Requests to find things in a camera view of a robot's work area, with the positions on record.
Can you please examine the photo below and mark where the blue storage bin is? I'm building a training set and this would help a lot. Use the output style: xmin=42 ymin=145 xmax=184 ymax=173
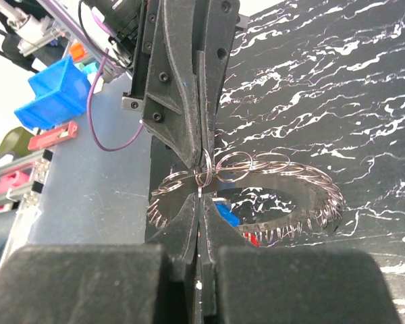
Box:
xmin=14 ymin=56 xmax=91 ymax=130

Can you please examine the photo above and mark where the blue tagged key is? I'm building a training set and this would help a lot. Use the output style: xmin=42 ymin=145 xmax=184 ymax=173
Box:
xmin=213 ymin=197 xmax=240 ymax=227

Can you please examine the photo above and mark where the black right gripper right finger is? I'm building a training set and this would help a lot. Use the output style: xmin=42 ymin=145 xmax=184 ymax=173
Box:
xmin=200 ymin=195 xmax=401 ymax=324

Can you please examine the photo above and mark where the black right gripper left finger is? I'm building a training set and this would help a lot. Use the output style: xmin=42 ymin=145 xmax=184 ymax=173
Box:
xmin=0 ymin=195 xmax=197 ymax=323

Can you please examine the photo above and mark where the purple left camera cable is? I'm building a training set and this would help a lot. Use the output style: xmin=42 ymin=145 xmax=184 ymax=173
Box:
xmin=86 ymin=6 xmax=146 ymax=152

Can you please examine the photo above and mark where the round metal keyring disc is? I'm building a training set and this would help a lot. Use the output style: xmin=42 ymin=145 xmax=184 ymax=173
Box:
xmin=147 ymin=153 xmax=346 ymax=242

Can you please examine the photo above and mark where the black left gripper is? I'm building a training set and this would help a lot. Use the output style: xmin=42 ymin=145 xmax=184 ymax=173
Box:
xmin=108 ymin=1 xmax=246 ymax=168

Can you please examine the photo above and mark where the red key tag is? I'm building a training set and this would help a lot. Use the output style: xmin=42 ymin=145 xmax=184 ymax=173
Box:
xmin=243 ymin=232 xmax=267 ymax=247

